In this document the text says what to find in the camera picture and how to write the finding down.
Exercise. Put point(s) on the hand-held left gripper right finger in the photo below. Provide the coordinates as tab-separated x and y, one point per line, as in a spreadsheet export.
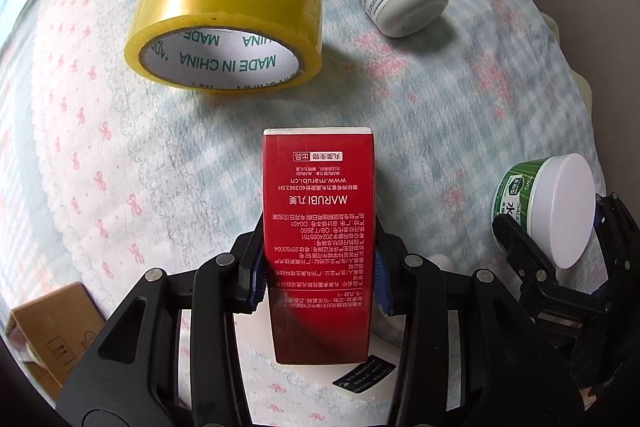
383	282

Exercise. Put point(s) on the checked blanket with pink bows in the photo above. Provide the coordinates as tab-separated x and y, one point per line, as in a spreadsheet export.
150	147

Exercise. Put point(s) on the person's right hand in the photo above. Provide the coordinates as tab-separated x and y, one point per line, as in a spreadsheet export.
607	352

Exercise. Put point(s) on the brown cardboard box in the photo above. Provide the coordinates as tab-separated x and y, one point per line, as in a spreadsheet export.
55	332

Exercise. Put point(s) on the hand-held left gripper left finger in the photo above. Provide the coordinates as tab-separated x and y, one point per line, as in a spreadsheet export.
257	278

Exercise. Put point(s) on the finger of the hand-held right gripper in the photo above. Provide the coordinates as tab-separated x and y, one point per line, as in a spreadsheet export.
615	237
527	252

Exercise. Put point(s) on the red printed carton box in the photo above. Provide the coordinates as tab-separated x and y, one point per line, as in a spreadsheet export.
320	227

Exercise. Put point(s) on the dark label card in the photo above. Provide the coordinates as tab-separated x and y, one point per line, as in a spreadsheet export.
366	372

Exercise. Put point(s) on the yellow packing tape roll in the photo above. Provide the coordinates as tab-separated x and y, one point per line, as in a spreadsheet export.
225	14

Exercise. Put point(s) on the green tub with white lid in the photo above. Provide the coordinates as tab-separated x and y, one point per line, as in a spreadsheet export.
547	212

